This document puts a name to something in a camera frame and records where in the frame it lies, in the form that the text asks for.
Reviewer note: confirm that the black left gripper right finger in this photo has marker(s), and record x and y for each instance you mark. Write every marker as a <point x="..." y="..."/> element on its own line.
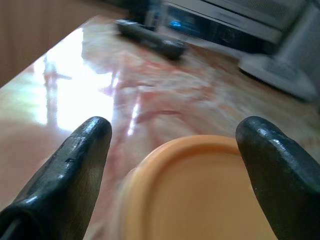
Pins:
<point x="282" y="175"/>

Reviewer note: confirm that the white appliance base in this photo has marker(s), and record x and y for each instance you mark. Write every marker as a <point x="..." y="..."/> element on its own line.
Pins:
<point x="282" y="62"/>

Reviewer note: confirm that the orange-lidded plastic food container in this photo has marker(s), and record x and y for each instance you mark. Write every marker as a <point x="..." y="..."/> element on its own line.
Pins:
<point x="190" y="192"/>

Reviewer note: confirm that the dark grey remote control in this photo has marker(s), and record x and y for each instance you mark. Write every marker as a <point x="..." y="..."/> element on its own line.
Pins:
<point x="152" y="37"/>

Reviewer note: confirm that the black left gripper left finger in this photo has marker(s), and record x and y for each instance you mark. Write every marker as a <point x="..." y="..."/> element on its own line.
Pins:
<point x="62" y="172"/>

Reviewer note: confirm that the white electronic box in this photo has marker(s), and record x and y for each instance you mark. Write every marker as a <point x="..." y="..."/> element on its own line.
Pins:
<point x="220" y="25"/>

